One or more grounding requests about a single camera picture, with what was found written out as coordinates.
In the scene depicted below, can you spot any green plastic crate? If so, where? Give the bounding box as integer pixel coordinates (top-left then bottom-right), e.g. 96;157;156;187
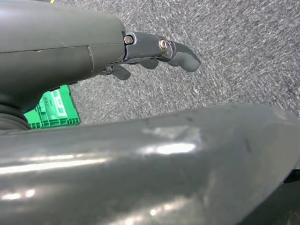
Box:
23;84;81;130

